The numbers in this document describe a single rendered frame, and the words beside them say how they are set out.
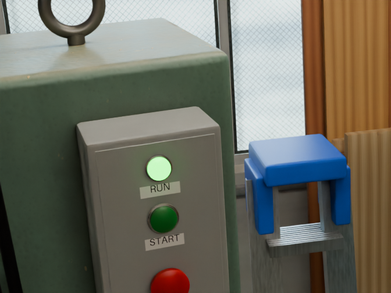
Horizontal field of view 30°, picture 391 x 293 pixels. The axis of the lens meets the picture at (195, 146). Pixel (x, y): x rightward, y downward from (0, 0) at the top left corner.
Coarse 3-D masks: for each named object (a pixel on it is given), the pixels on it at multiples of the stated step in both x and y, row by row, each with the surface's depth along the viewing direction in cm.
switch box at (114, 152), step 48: (96, 144) 51; (144, 144) 52; (192, 144) 53; (96, 192) 52; (192, 192) 54; (96, 240) 54; (144, 240) 54; (192, 240) 55; (96, 288) 60; (144, 288) 55; (192, 288) 56
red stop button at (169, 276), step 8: (160, 272) 55; (168, 272) 55; (176, 272) 55; (152, 280) 55; (160, 280) 54; (168, 280) 55; (176, 280) 55; (184, 280) 55; (152, 288) 55; (160, 288) 55; (168, 288) 55; (176, 288) 55; (184, 288) 55
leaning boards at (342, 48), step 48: (336, 0) 189; (384, 0) 190; (336, 48) 192; (384, 48) 194; (336, 96) 195; (384, 96) 197; (336, 144) 193; (384, 144) 187; (384, 192) 191; (384, 240) 195; (384, 288) 198
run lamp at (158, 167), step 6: (156, 156) 52; (162, 156) 52; (150, 162) 52; (156, 162) 52; (162, 162) 52; (168, 162) 52; (150, 168) 52; (156, 168) 52; (162, 168) 52; (168, 168) 52; (150, 174) 52; (156, 174) 52; (162, 174) 52; (168, 174) 53; (156, 180) 53; (162, 180) 53
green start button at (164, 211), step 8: (152, 208) 53; (160, 208) 53; (168, 208) 53; (152, 216) 53; (160, 216) 53; (168, 216) 53; (176, 216) 54; (152, 224) 53; (160, 224) 53; (168, 224) 54; (176, 224) 54; (160, 232) 54; (168, 232) 54
